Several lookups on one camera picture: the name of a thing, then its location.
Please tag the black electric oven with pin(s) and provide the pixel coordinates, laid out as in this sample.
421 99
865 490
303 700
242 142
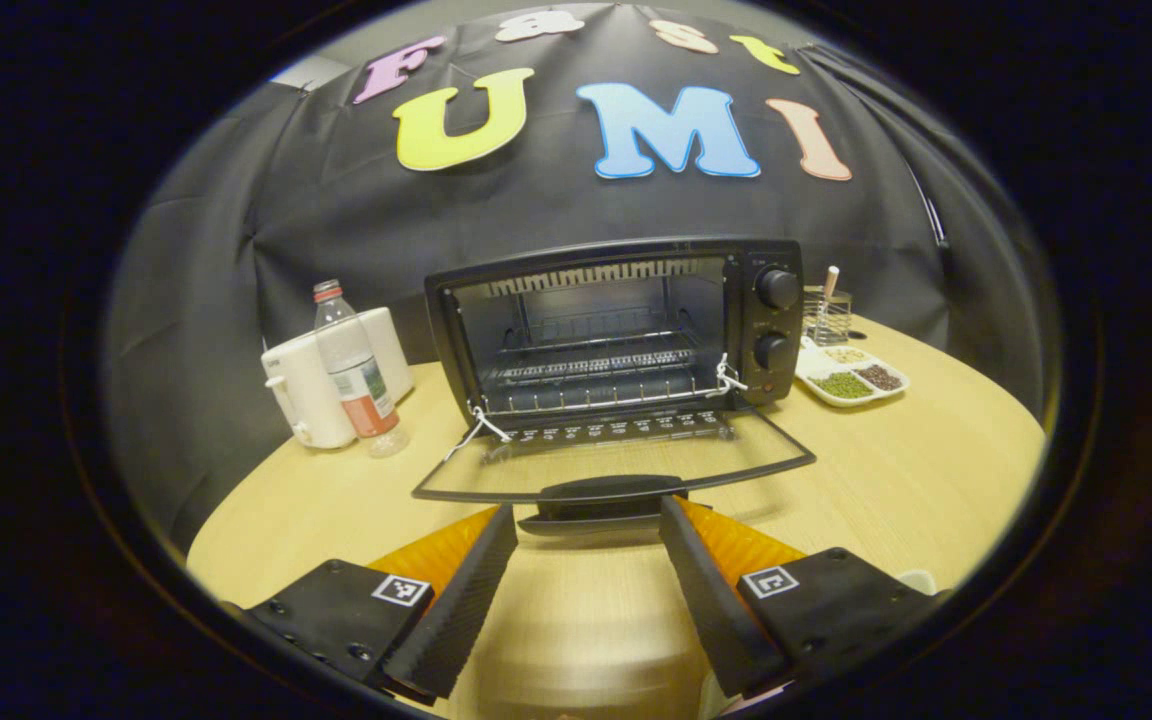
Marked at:
781 330

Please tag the black backdrop cloth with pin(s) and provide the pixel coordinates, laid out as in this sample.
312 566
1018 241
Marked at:
336 200

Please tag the heap of dark red beans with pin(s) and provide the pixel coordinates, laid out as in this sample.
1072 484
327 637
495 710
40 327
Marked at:
879 377

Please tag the white divided tray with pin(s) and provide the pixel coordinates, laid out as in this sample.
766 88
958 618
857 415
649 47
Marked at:
814 366

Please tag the clear plastic bottle red label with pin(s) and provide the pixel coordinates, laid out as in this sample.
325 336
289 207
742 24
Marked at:
356 370

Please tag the white toaster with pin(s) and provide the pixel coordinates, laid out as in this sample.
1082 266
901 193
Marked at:
301 390

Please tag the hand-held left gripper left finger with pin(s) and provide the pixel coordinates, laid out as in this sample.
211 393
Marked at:
466 605

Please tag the heap of yellow beans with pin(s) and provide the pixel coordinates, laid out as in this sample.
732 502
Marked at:
844 354

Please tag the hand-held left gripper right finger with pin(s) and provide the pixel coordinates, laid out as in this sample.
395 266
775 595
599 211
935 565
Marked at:
711 600

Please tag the heap of green beans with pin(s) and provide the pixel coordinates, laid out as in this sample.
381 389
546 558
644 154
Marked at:
841 386

